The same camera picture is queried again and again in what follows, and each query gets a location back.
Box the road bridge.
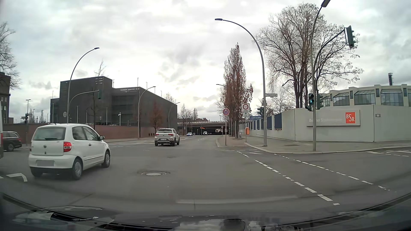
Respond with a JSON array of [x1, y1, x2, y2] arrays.
[[177, 121, 227, 135]]

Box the row of bare trees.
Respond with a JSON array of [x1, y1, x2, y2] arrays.
[[164, 92, 200, 129]]

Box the tall brown-leaved poplar tree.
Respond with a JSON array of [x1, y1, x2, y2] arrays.
[[217, 43, 254, 138]]

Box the silver suv car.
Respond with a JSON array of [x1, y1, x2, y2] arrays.
[[154, 128, 180, 147]]

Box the small reddish tree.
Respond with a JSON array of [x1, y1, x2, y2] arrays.
[[150, 100, 165, 135]]

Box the grey asphalt road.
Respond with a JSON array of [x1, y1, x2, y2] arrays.
[[0, 135, 411, 222]]

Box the dark grey block building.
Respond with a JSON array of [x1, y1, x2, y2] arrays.
[[50, 76, 178, 129]]

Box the car's own bonnet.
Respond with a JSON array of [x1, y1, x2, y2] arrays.
[[0, 192, 411, 231]]

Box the grey paved pavement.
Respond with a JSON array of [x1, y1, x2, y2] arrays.
[[217, 134, 411, 154]]

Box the large bare tree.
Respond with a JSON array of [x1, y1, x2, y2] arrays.
[[256, 3, 364, 109]]

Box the road markings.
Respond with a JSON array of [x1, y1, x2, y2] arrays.
[[0, 136, 411, 206]]

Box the white small hatchback car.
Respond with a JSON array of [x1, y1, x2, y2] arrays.
[[28, 123, 111, 180]]

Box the pale building with glass roofs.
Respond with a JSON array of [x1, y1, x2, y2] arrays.
[[322, 84, 411, 107]]

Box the dark parked car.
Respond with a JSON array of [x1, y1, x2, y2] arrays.
[[2, 131, 22, 152]]

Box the dark brick building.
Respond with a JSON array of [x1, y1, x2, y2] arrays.
[[0, 72, 14, 124]]

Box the bare tree branches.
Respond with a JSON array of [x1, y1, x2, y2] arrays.
[[0, 22, 22, 90]]

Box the round road sign on post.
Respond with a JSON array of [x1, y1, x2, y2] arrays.
[[222, 108, 230, 146]]

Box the prohibition signs on post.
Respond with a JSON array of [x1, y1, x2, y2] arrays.
[[241, 103, 250, 143]]

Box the tall curved lamp post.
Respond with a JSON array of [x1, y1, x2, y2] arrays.
[[215, 18, 268, 147]]

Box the red brick wall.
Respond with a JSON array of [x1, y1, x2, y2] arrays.
[[3, 123, 158, 144]]

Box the pale grey concrete wall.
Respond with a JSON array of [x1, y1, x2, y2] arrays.
[[239, 104, 411, 142]]

